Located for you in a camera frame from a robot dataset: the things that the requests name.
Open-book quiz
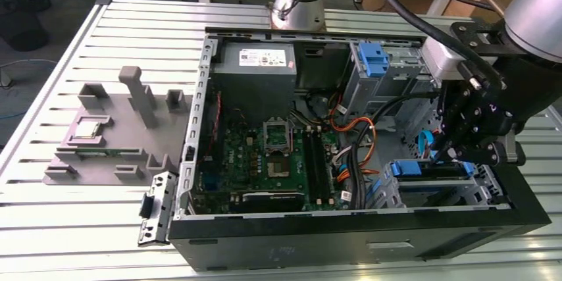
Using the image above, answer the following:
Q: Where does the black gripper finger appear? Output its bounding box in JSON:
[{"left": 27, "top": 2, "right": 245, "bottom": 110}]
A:
[
  {"left": 443, "top": 88, "right": 528, "bottom": 165},
  {"left": 431, "top": 83, "right": 462, "bottom": 163}
]

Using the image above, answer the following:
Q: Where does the metal optical drive cage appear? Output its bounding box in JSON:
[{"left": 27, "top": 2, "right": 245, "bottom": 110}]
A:
[{"left": 345, "top": 39, "right": 443, "bottom": 122}]

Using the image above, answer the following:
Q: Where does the blue drive latch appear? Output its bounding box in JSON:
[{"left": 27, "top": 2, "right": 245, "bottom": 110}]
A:
[{"left": 358, "top": 42, "right": 391, "bottom": 78}]

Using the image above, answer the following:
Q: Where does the black RAM slot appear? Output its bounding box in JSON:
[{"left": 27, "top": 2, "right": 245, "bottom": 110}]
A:
[
  {"left": 315, "top": 126, "right": 334, "bottom": 206},
  {"left": 305, "top": 126, "right": 325, "bottom": 205}
]

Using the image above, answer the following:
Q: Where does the green motherboard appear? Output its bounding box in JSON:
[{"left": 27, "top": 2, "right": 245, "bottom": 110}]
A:
[{"left": 192, "top": 122, "right": 353, "bottom": 215}]

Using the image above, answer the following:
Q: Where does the CPU socket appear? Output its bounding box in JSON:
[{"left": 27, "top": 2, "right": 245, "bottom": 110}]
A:
[{"left": 267, "top": 158, "right": 294, "bottom": 179}]

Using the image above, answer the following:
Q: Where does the metal socket cover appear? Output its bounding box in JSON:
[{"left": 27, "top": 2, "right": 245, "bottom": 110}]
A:
[{"left": 262, "top": 118, "right": 294, "bottom": 157}]

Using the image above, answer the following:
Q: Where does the black graphics card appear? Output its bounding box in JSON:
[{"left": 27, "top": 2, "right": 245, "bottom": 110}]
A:
[{"left": 230, "top": 190, "right": 307, "bottom": 213}]

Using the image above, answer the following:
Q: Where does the black PC case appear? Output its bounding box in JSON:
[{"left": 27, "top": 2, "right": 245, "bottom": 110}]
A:
[{"left": 168, "top": 26, "right": 553, "bottom": 272}]

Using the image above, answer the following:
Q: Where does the grey power supply unit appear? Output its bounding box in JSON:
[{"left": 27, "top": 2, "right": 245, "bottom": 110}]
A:
[{"left": 210, "top": 42, "right": 299, "bottom": 122}]

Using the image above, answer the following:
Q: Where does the grey parts rack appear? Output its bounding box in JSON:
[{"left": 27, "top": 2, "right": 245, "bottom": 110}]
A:
[{"left": 40, "top": 66, "right": 196, "bottom": 187}]

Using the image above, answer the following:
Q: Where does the green RAM stick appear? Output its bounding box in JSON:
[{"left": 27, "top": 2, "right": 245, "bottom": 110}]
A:
[{"left": 74, "top": 149, "right": 119, "bottom": 159}]

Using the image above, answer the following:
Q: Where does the silver CPU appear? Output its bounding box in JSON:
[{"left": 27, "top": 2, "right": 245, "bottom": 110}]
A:
[{"left": 72, "top": 121, "right": 102, "bottom": 140}]

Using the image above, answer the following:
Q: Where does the black waste bin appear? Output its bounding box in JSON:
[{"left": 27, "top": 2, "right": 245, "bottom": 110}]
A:
[{"left": 0, "top": 0, "right": 52, "bottom": 52}]

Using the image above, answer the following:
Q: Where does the blue data wire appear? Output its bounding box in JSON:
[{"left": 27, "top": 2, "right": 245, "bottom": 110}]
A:
[{"left": 415, "top": 129, "right": 443, "bottom": 163}]

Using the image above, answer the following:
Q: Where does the orange power wire bundle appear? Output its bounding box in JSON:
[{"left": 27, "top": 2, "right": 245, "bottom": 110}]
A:
[{"left": 327, "top": 103, "right": 381, "bottom": 185}]

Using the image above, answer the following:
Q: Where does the black wrist mount bracket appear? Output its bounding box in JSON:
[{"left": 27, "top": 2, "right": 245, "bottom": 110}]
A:
[{"left": 450, "top": 20, "right": 528, "bottom": 62}]

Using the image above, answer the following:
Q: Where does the red and black twisted wire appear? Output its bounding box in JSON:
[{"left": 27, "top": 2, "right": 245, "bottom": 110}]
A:
[{"left": 202, "top": 91, "right": 223, "bottom": 163}]

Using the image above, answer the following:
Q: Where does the grey card retention bracket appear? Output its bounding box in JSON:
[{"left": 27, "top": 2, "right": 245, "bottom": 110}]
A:
[{"left": 136, "top": 170, "right": 180, "bottom": 248}]

